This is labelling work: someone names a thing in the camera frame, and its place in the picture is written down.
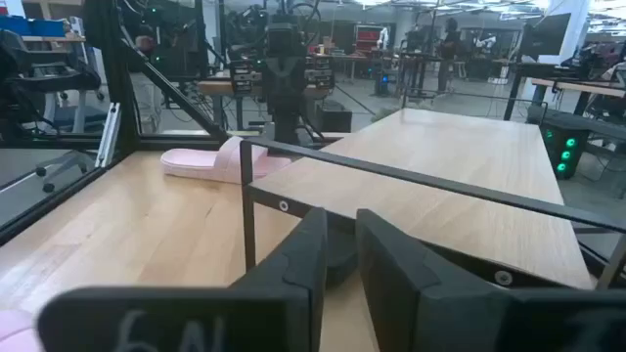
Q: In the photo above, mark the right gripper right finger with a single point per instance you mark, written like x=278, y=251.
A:
x=440, y=313

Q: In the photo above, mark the pink slide sandal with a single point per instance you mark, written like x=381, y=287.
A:
x=215, y=163
x=17, y=332

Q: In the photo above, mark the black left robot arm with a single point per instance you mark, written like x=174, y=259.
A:
x=286, y=117

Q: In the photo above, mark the wooden desk with black legs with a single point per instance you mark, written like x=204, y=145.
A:
x=577, y=87

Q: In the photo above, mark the black office chair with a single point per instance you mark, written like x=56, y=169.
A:
x=44, y=78

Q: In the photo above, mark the computer tower with green lights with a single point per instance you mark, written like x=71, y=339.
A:
x=562, y=146

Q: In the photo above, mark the blue storage bin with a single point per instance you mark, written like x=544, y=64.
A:
x=48, y=28
x=13, y=25

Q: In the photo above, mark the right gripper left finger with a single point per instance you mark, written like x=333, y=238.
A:
x=274, y=313

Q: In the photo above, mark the person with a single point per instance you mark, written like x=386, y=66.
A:
x=449, y=49
x=147, y=88

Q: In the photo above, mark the wooden shelf with black frame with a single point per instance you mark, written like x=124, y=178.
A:
x=415, y=161

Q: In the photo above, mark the black box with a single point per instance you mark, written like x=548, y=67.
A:
x=333, y=117

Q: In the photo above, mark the silver aluminium bar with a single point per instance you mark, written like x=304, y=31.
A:
x=107, y=137

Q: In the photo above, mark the black aluminium rig frame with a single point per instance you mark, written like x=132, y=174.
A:
x=122, y=98

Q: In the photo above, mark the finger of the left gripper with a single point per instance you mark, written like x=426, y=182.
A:
x=318, y=72
x=246, y=75

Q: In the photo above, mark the wooden workbench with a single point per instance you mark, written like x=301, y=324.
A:
x=215, y=88

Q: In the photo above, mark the red tool cabinet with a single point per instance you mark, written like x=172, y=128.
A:
x=369, y=39

